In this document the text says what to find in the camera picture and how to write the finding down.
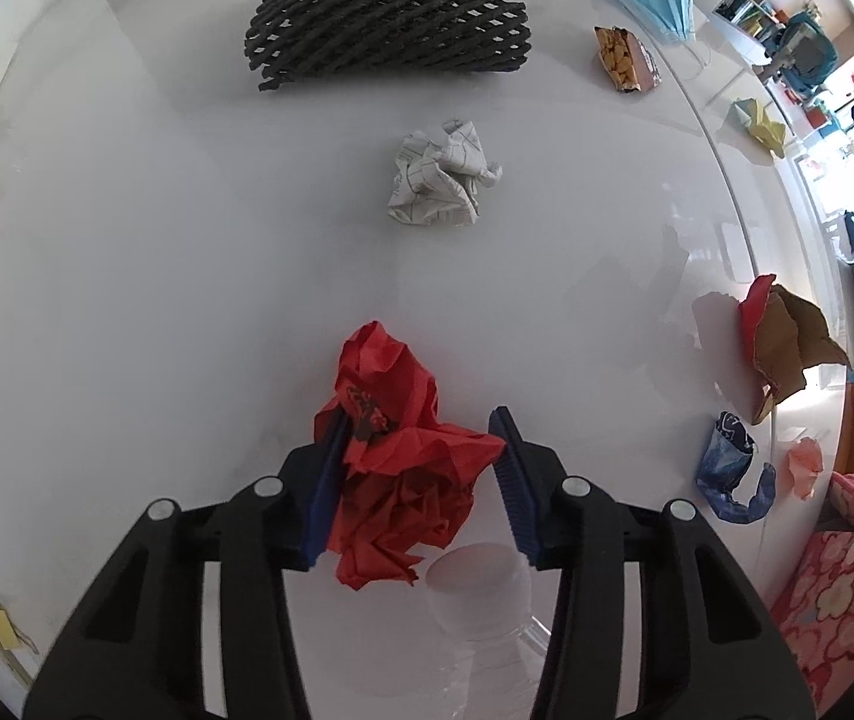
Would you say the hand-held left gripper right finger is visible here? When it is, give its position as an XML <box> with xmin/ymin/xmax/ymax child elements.
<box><xmin>488</xmin><ymin>405</ymin><xmax>818</xmax><ymax>720</ymax></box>

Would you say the brown and red paper bag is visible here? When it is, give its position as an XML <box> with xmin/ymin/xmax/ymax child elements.
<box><xmin>738</xmin><ymin>274</ymin><xmax>852</xmax><ymax>426</ymax></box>

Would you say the pink crumpled paper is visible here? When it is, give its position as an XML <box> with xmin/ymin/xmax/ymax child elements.
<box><xmin>785</xmin><ymin>436</ymin><xmax>824</xmax><ymax>502</ymax></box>

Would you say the yellow crumpled paper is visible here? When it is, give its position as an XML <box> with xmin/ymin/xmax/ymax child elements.
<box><xmin>728</xmin><ymin>96</ymin><xmax>789</xmax><ymax>160</ymax></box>

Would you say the blue wrapper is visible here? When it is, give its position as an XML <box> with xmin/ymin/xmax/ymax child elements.
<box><xmin>694</xmin><ymin>410</ymin><xmax>777</xmax><ymax>524</ymax></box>

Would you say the clear plastic bottle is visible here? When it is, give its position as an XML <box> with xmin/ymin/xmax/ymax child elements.
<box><xmin>367</xmin><ymin>543</ymin><xmax>572</xmax><ymax>720</ymax></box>

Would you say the red floral cushion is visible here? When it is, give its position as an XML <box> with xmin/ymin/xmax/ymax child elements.
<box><xmin>768</xmin><ymin>531</ymin><xmax>854</xmax><ymax>707</ymax></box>

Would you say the white crumpled paper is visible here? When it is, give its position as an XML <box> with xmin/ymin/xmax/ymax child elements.
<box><xmin>386</xmin><ymin>118</ymin><xmax>506</xmax><ymax>228</ymax></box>

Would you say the red paper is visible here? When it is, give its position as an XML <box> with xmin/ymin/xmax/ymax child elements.
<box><xmin>313</xmin><ymin>321</ymin><xmax>509</xmax><ymax>590</ymax></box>

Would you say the orange snack packet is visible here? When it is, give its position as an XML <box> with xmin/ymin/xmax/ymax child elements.
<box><xmin>594</xmin><ymin>26</ymin><xmax>662</xmax><ymax>95</ymax></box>

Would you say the black foam net sleeve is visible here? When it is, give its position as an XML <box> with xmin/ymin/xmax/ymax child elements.
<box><xmin>244</xmin><ymin>0</ymin><xmax>533</xmax><ymax>93</ymax></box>

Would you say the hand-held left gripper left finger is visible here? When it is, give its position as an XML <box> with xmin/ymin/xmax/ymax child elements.
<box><xmin>22</xmin><ymin>409</ymin><xmax>356</xmax><ymax>720</ymax></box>

